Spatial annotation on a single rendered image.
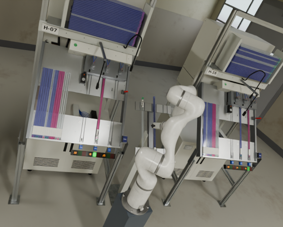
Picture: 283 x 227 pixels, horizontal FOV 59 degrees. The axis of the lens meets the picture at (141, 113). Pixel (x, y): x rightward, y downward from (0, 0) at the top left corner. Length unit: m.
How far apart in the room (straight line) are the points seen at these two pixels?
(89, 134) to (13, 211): 0.89
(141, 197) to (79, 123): 0.74
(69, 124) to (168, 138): 0.83
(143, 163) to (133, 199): 0.29
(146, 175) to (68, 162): 1.17
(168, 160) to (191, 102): 0.34
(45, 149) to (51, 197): 0.44
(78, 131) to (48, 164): 0.68
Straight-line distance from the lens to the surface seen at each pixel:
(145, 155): 1.40
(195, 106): 1.38
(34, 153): 2.42
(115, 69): 2.02
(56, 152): 2.41
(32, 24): 4.82
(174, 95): 1.38
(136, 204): 1.63
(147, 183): 1.49
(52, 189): 2.53
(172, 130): 1.38
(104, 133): 1.97
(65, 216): 2.38
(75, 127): 1.92
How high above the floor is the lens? 1.97
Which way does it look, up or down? 30 degrees down
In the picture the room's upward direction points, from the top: 23 degrees clockwise
